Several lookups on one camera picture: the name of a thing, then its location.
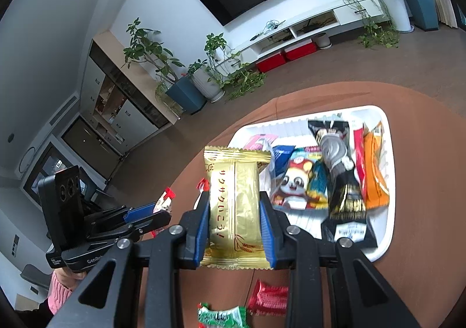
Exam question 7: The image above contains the pink snack packet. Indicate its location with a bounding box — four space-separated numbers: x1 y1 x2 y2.
243 134 279 154

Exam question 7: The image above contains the gold snack packet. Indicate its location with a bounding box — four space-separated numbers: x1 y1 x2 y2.
200 146 273 271

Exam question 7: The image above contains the white round plant pot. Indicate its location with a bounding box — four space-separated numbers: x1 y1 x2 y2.
191 67 225 103

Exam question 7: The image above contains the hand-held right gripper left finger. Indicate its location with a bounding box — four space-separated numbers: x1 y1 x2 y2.
47 190 212 328

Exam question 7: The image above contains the small white pot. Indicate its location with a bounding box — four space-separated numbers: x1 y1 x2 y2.
315 33 333 50

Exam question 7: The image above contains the hanging vine plant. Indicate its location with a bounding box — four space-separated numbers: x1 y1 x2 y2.
329 0 401 49

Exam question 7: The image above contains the panda print snack packet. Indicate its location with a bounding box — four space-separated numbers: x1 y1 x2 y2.
271 148 330 211

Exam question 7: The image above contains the trailing floor plant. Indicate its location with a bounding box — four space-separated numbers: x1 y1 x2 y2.
223 62 267 100

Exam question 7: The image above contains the blue snack packet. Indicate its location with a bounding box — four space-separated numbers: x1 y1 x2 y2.
271 145 296 179

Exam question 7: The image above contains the person's left forearm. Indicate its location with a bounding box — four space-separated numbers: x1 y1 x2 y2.
48 271 79 315

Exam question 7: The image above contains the white plastic tray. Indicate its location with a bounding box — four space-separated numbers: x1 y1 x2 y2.
227 105 394 263

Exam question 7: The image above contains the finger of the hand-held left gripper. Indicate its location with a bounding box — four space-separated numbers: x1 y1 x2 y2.
84 203 158 231
87 211 172 242

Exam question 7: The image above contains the person's left hand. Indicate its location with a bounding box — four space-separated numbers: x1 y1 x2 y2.
54 267 87 290

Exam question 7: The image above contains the white television console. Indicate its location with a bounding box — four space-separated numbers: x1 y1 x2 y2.
229 0 390 63

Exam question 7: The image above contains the black and silver snack packet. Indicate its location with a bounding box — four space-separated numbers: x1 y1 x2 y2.
308 118 377 249

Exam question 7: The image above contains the tall white planter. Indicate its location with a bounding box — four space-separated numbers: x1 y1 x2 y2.
379 0 414 33

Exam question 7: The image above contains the leafy plant in white pot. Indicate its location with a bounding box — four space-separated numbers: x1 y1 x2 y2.
187 33 241 84

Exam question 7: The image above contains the tall blue planter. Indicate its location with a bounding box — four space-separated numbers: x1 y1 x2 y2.
397 0 439 31

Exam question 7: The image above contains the red storage box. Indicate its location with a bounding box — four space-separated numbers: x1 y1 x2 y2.
256 52 287 73
285 39 315 62

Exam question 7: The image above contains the white red-edged snack packet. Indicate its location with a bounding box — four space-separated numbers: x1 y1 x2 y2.
153 187 176 237

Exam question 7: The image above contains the green snack packet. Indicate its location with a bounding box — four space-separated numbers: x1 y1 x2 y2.
197 302 250 328

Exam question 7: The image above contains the dark red snack packet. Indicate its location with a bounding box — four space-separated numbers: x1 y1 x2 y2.
247 280 290 317

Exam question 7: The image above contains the blue square planter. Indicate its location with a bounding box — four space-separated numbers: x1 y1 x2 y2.
165 76 207 116

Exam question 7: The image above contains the wooden glass-door cabinet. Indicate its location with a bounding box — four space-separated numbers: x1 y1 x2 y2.
79 31 175 154

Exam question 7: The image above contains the orange snack packet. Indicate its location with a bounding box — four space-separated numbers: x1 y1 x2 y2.
362 120 390 210

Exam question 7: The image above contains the leafy plant in blue planter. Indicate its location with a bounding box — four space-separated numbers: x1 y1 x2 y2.
122 17 185 95

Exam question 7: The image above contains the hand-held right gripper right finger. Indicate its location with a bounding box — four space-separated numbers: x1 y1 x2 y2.
258 190 421 328

